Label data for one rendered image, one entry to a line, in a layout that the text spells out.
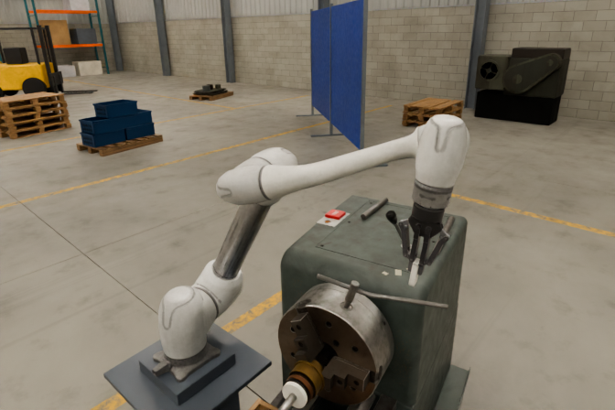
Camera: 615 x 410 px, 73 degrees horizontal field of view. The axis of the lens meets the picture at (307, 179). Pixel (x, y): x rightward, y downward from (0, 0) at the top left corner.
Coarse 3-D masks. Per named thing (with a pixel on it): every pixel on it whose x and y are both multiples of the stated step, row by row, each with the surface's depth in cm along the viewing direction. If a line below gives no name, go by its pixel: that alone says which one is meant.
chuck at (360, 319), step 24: (288, 312) 118; (312, 312) 113; (336, 312) 110; (360, 312) 112; (288, 336) 121; (336, 336) 111; (360, 336) 107; (384, 336) 113; (288, 360) 124; (360, 360) 109; (384, 360) 112
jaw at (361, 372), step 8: (336, 360) 112; (344, 360) 112; (328, 368) 109; (336, 368) 109; (344, 368) 109; (352, 368) 109; (360, 368) 109; (328, 376) 107; (336, 376) 107; (344, 376) 107; (352, 376) 107; (360, 376) 107; (368, 376) 109; (376, 376) 110; (328, 384) 107; (336, 384) 108; (344, 384) 107; (352, 384) 108; (360, 384) 107
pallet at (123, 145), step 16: (96, 112) 727; (112, 112) 714; (128, 112) 739; (144, 112) 765; (96, 128) 696; (112, 128) 719; (128, 128) 744; (144, 128) 770; (80, 144) 728; (96, 144) 703; (112, 144) 741; (128, 144) 731; (144, 144) 755
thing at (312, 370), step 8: (296, 368) 107; (304, 368) 106; (312, 368) 107; (320, 368) 109; (288, 376) 108; (296, 376) 104; (304, 376) 105; (312, 376) 105; (320, 376) 106; (304, 384) 103; (312, 384) 105; (320, 384) 106; (312, 392) 104
